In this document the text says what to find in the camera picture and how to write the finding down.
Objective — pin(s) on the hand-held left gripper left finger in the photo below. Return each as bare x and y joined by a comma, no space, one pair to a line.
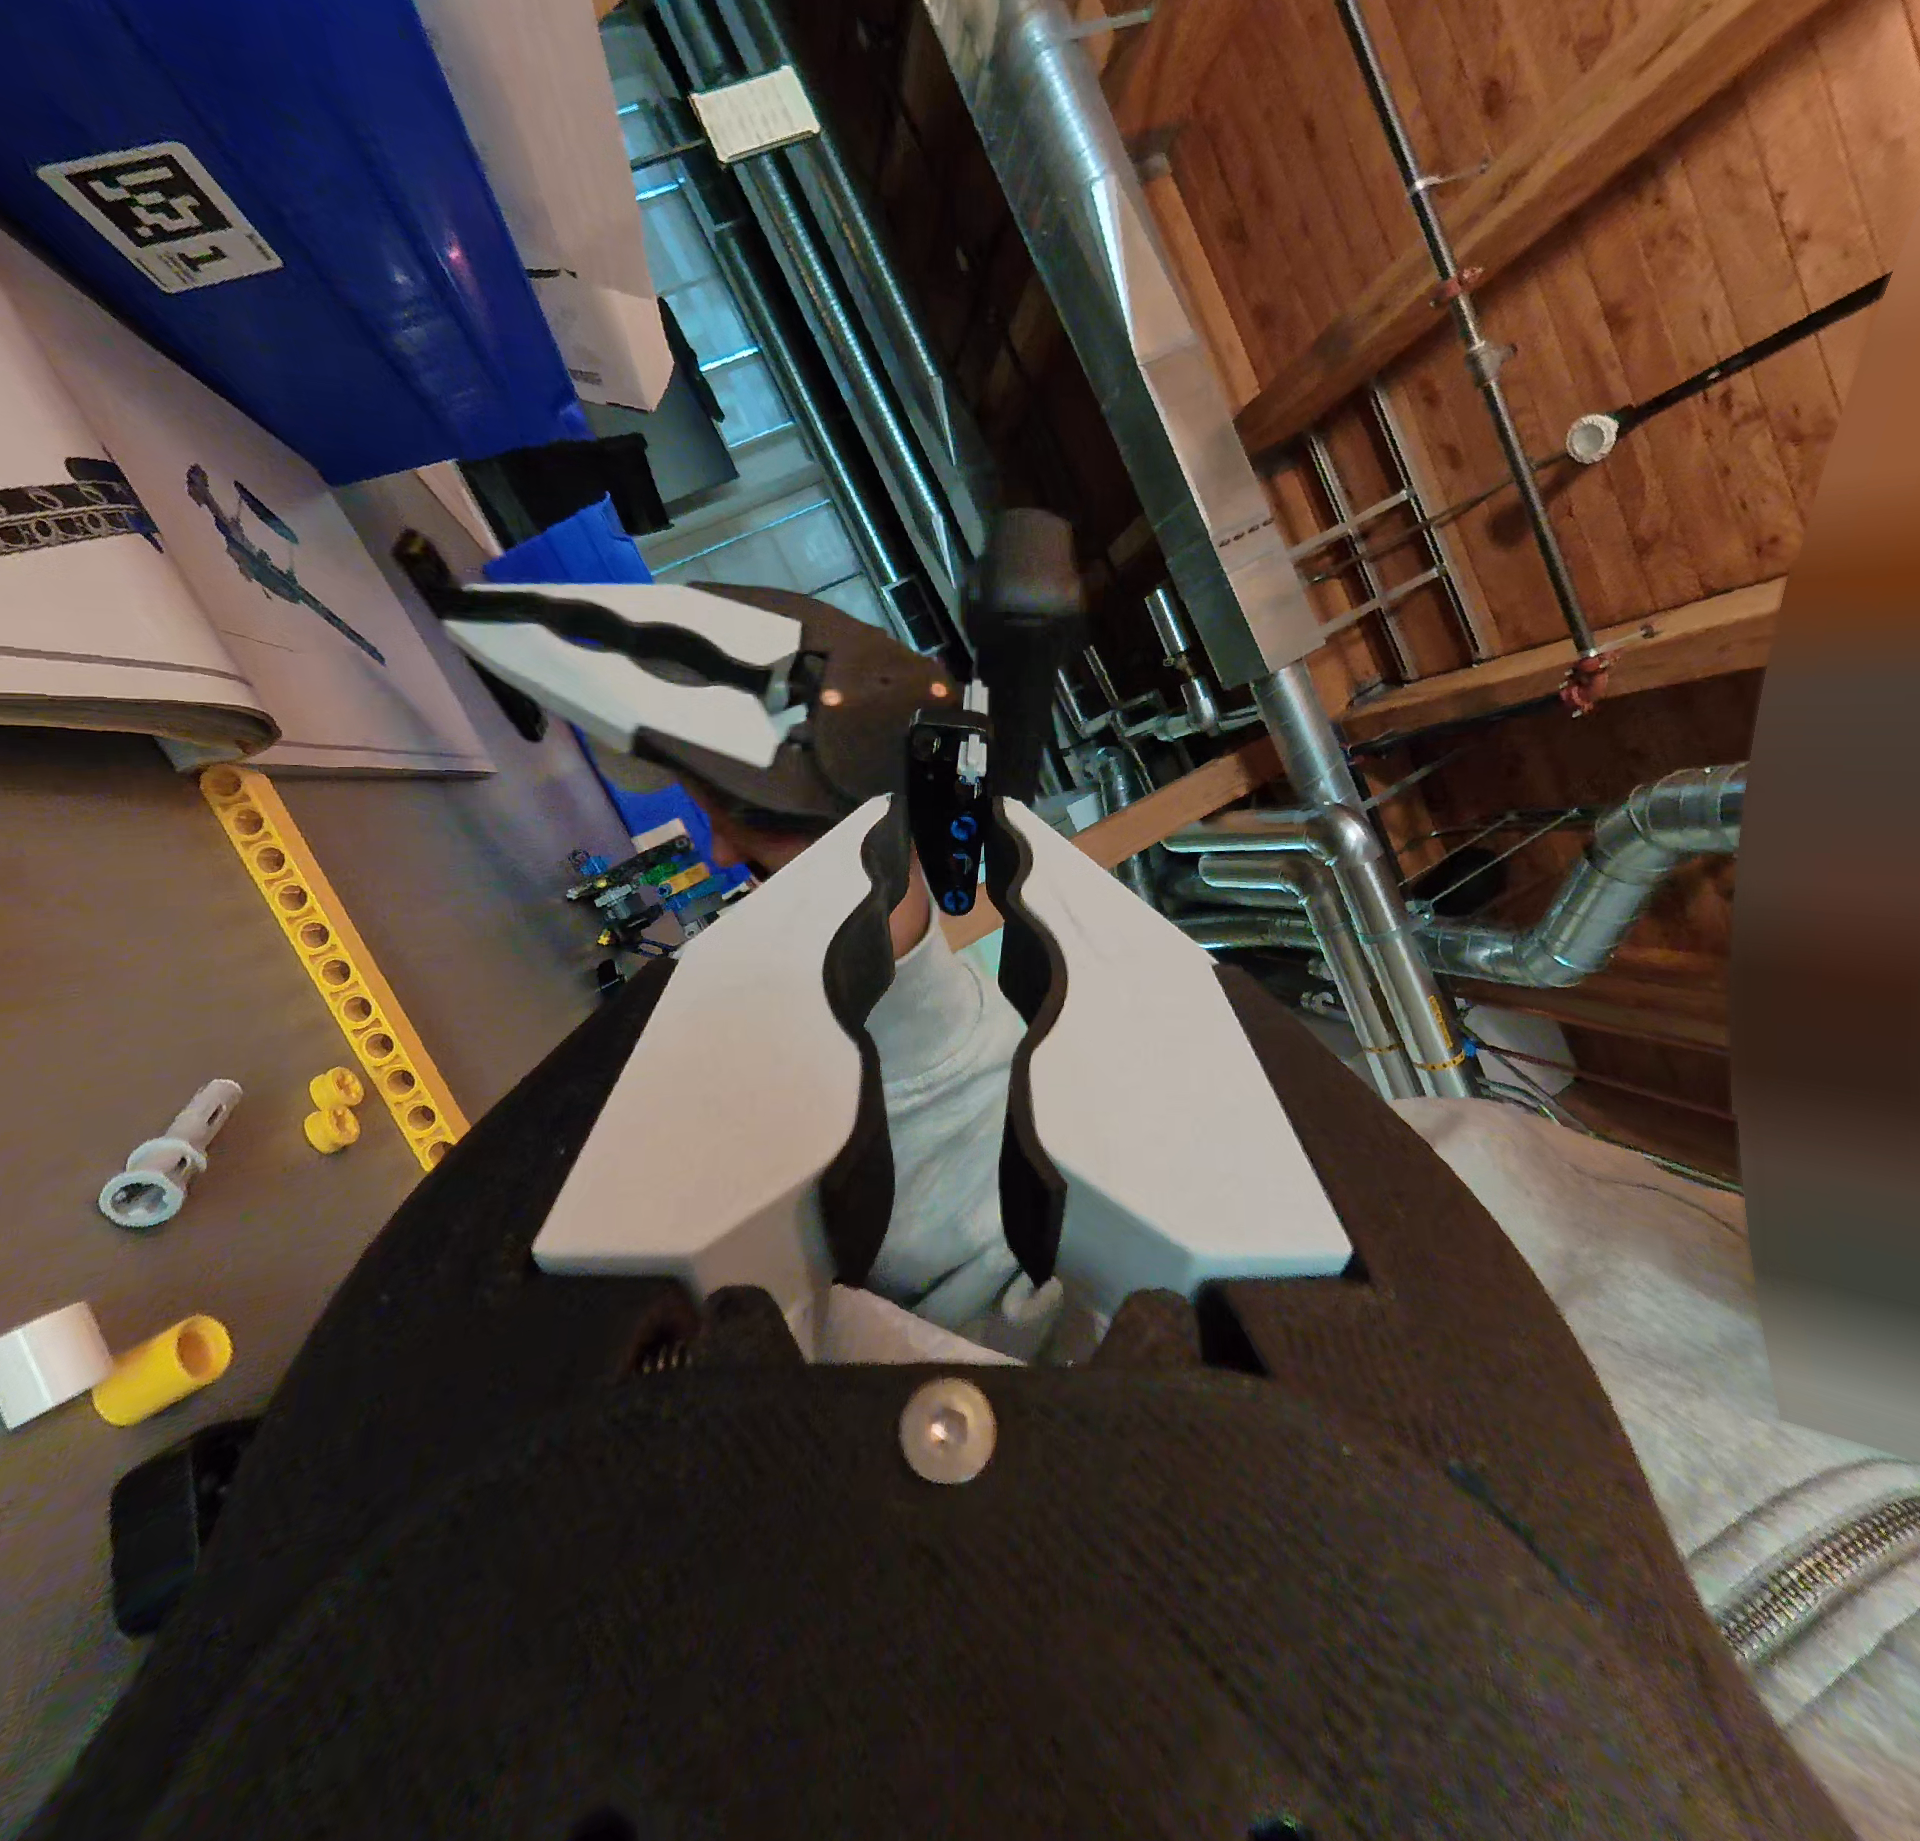
705,1077

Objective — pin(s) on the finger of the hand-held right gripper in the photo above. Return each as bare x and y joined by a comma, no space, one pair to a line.
571,687
705,618

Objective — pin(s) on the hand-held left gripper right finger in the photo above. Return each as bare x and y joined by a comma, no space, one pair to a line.
1185,1107

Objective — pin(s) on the black lego beam blue pins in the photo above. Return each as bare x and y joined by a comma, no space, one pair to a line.
938,820

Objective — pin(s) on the person's right forearm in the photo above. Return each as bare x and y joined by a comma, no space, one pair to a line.
944,1107

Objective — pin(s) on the pile of mixed lego pieces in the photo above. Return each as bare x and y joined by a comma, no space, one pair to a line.
639,880

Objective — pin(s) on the long yellow lego beam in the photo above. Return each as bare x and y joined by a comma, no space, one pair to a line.
300,910

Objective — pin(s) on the small yellow lego bush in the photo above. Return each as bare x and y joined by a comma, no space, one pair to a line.
333,1130
337,1088

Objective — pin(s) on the lego instruction booklet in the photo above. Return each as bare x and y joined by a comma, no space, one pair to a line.
120,626

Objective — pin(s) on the white grey lego connector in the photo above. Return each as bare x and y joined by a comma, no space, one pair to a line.
159,1167

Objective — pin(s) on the yellow lego cylinder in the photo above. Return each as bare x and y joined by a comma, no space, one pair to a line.
159,1369

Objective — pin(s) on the white lego cylinder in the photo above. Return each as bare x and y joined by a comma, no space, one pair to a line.
52,1361

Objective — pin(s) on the small blue bin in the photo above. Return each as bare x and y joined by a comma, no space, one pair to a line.
608,537

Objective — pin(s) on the black case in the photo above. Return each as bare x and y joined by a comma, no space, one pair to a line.
571,477

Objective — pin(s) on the grey horizontal metal pipe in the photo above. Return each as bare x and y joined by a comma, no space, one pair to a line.
1275,829

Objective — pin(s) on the person's grey sweatshirt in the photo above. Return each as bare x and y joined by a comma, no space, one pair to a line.
1621,1272

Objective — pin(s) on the white paper sign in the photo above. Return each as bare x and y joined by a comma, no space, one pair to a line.
755,116

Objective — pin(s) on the white cardboard box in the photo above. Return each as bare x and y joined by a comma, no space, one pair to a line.
524,100

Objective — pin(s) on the large blue bin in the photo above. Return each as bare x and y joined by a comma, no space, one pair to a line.
300,100

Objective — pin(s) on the black rounded block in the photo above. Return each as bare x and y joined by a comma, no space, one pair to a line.
159,1526

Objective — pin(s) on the metal sprinkler pipe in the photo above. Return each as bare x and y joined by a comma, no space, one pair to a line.
1441,251

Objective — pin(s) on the white round ceiling fixture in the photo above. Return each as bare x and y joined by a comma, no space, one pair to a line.
1595,438

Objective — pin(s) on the vertical round metal duct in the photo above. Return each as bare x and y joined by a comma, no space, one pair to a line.
1350,851

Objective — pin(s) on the rectangular metal air duct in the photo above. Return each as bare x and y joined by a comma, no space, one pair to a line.
1185,416

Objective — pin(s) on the silver spiral elbow duct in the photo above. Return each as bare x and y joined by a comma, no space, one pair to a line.
1590,896

